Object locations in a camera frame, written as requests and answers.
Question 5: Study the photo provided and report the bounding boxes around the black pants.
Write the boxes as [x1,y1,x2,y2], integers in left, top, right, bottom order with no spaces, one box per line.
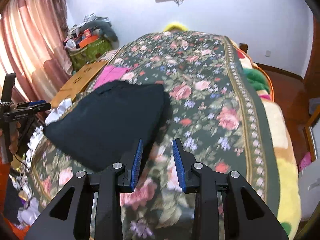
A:
[44,81,170,172]

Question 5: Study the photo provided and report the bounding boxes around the white crumpled cloth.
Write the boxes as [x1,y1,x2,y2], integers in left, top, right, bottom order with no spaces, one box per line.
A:
[44,98,72,125]

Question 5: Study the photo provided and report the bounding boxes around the wooden folding lap desk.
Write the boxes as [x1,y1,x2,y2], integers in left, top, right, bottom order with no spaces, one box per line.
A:
[50,61,107,108]

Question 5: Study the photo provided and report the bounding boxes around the floral bed quilt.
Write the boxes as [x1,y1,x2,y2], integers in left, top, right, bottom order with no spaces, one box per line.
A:
[26,31,287,239]

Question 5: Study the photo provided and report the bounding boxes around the green fabric storage box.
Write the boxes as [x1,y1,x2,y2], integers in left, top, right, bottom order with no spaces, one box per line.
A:
[69,37,113,71]

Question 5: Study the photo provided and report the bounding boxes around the pink striped curtain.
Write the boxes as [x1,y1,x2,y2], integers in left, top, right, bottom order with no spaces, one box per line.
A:
[1,0,72,101]

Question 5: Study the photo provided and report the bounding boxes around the folded pink pants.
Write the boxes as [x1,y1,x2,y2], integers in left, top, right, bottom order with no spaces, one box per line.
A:
[93,65,131,89]

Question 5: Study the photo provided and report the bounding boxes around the orange box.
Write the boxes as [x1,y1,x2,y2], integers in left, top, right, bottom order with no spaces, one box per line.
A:
[79,35,99,48]

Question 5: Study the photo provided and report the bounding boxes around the grey neck pillow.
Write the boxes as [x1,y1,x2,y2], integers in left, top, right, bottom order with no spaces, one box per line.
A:
[80,20,118,42]

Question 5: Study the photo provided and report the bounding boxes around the yellow foam headboard guard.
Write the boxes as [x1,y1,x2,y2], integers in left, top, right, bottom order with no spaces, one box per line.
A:
[163,22,189,32]

